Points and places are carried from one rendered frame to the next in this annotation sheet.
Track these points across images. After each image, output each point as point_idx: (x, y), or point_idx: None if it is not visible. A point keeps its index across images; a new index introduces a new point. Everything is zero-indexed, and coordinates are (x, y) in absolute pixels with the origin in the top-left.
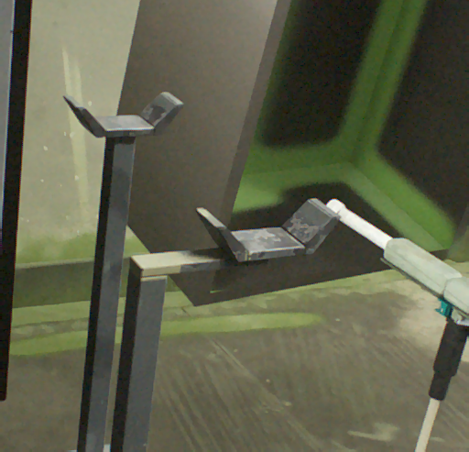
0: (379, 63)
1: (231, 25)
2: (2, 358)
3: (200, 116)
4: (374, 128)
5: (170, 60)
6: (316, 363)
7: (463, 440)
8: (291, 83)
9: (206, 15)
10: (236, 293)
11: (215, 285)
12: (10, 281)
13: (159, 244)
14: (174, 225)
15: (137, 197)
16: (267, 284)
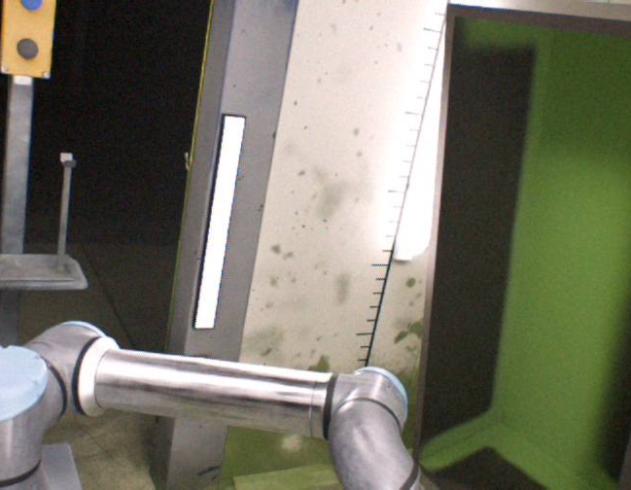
0: None
1: (450, 303)
2: (194, 311)
3: (450, 359)
4: None
5: (482, 333)
6: None
7: None
8: (623, 434)
9: (469, 302)
10: (432, 478)
11: (438, 472)
12: (199, 282)
13: (448, 437)
14: (442, 423)
15: (473, 415)
16: (447, 489)
